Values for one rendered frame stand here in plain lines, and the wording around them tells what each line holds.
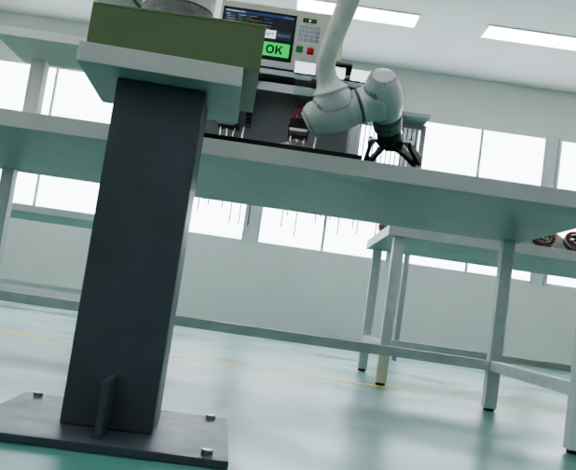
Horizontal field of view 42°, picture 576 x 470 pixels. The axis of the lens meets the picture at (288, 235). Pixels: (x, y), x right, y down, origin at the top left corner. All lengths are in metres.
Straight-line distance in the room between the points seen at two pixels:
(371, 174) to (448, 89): 7.23
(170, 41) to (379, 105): 0.82
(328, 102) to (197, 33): 0.71
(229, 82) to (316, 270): 7.39
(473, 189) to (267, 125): 0.85
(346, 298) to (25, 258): 3.76
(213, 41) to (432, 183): 0.92
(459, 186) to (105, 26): 1.14
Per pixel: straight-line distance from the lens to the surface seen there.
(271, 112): 2.75
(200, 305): 8.86
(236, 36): 1.54
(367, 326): 4.36
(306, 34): 2.71
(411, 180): 2.21
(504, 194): 2.27
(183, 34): 1.54
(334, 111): 2.16
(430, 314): 8.99
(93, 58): 1.54
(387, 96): 2.16
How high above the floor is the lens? 0.30
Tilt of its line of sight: 5 degrees up
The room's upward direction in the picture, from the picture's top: 8 degrees clockwise
